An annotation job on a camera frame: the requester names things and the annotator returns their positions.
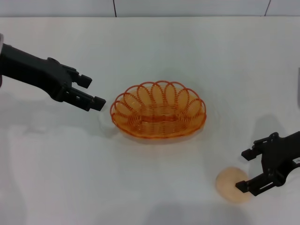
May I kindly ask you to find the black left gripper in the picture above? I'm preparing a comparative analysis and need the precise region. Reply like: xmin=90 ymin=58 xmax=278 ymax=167
xmin=0 ymin=43 xmax=107 ymax=113

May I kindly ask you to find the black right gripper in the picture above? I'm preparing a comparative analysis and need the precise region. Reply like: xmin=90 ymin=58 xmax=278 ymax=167
xmin=234 ymin=131 xmax=300 ymax=197

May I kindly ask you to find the round tan bread bun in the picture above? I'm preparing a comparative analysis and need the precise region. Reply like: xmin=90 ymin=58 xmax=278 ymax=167
xmin=215 ymin=166 xmax=252 ymax=204

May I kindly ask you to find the orange woven plastic basket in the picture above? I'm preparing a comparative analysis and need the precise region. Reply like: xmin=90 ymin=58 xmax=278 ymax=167
xmin=110 ymin=80 xmax=208 ymax=140

